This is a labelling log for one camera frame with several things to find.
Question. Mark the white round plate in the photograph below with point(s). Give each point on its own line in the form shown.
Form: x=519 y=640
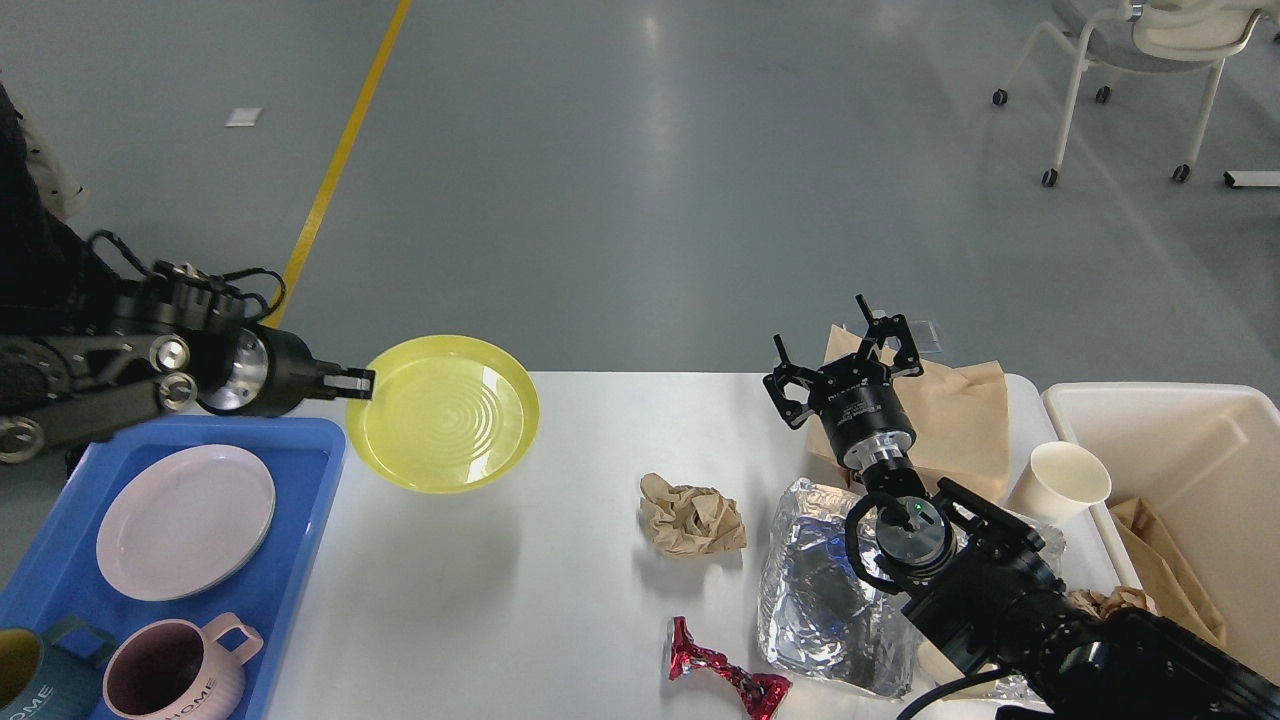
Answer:
x=186 y=523

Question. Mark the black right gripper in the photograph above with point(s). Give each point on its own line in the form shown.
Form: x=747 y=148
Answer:
x=858 y=408

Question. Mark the brown paper in bin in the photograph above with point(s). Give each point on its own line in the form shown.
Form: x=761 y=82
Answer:
x=1165 y=573

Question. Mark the yellow plastic plate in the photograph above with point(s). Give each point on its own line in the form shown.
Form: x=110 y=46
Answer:
x=448 y=414

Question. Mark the blue ceramic mug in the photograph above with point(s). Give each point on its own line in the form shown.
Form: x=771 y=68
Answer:
x=40 y=679

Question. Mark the crumpled brown paper right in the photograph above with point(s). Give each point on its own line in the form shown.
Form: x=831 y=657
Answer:
x=1101 y=606

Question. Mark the upright white paper cup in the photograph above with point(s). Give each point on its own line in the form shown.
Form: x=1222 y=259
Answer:
x=1061 y=480

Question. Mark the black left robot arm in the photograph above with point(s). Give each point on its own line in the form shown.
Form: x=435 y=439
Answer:
x=129 y=343

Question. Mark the lying white paper cup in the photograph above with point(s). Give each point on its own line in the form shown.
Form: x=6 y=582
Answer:
x=941 y=671

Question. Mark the brown paper bag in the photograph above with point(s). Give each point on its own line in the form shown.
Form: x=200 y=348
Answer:
x=961 y=421

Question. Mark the chair with beige coat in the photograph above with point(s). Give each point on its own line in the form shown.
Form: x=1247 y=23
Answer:
x=60 y=190

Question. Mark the pink ceramic mug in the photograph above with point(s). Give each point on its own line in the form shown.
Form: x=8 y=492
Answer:
x=176 y=669

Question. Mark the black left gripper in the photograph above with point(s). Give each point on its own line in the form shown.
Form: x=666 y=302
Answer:
x=273 y=371

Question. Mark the red foil wrapper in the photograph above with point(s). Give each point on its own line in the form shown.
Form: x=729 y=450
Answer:
x=761 y=694

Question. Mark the person in black trousers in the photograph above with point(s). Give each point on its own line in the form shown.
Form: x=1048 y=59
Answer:
x=51 y=279

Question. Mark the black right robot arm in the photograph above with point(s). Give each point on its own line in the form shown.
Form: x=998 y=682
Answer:
x=976 y=583

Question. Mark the white office chair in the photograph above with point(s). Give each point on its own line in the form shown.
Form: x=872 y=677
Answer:
x=1142 y=38

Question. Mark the beige plastic bin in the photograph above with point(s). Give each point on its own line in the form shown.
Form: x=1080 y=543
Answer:
x=1206 y=459

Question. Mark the white chair base right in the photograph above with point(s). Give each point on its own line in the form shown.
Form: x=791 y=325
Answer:
x=1252 y=179

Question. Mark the crumpled brown paper ball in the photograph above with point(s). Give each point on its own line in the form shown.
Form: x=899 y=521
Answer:
x=684 y=522

